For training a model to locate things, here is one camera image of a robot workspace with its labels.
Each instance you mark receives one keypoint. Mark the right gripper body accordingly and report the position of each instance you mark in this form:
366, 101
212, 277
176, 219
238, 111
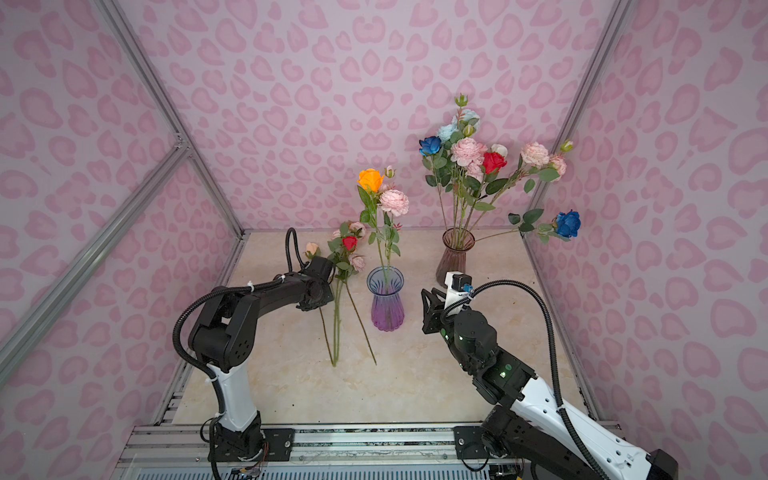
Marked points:
434, 311

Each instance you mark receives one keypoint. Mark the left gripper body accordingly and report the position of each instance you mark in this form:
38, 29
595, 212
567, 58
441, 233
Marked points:
324, 285

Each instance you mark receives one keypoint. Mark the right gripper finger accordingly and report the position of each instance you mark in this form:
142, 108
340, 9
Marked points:
433, 302
433, 326

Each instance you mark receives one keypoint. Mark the blue purple glass vase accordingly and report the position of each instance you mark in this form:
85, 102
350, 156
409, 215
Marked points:
385, 284

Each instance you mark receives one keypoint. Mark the maroon grey glass vase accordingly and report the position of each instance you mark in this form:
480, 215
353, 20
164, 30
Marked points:
454, 258

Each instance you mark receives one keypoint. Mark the pale pink peony stem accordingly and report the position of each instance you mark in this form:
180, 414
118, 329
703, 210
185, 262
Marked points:
392, 204

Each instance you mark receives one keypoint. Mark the orange rose stem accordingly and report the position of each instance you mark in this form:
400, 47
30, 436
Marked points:
370, 182

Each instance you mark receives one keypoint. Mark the dark blue rose stem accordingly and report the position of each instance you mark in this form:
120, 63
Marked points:
564, 226

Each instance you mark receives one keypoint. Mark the single red rose stem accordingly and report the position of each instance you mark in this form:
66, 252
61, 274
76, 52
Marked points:
492, 184

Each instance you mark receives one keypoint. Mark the large pink peony stem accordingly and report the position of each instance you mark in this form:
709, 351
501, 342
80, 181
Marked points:
467, 177

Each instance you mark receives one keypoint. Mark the white rose stem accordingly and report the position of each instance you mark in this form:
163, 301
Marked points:
499, 149

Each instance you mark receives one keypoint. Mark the light blue rose stem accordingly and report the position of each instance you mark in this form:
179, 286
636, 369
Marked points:
463, 123

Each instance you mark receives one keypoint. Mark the pink spray rose stem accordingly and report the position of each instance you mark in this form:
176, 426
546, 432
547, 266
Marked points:
350, 229

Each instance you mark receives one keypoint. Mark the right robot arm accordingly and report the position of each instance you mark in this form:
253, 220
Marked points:
529, 418

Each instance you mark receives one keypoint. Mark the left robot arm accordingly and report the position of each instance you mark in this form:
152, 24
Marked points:
223, 336

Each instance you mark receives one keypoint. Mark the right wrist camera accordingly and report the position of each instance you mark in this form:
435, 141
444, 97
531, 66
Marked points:
459, 286

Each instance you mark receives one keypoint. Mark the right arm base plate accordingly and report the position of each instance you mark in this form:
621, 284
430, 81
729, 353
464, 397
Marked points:
473, 443

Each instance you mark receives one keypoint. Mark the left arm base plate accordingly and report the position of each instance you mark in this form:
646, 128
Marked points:
272, 445

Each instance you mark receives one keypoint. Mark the diagonal aluminium frame bar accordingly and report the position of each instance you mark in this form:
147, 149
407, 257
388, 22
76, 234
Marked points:
38, 321

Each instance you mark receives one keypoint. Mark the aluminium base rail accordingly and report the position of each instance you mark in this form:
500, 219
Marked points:
333, 451

